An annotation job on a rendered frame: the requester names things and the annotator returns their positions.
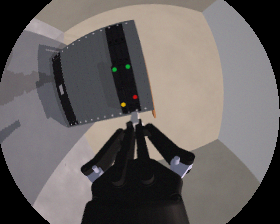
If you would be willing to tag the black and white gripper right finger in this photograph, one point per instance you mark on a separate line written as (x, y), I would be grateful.
(181, 160)

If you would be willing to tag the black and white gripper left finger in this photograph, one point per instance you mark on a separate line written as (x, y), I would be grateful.
(104, 159)

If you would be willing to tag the dark grey server rack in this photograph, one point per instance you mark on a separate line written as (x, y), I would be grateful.
(85, 76)

